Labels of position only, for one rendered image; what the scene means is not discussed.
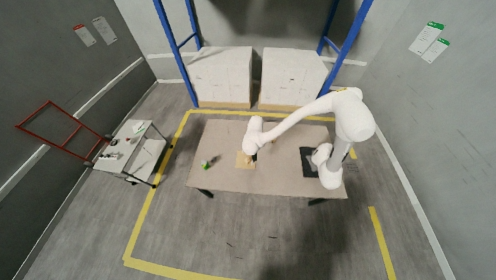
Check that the beige flat mat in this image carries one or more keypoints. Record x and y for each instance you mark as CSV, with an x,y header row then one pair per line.
x,y
240,160

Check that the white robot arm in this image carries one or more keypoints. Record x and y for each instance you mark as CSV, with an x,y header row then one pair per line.
x,y
353,121

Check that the green drink can with yellow stripe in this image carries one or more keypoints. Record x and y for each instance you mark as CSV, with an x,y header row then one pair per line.
x,y
204,164

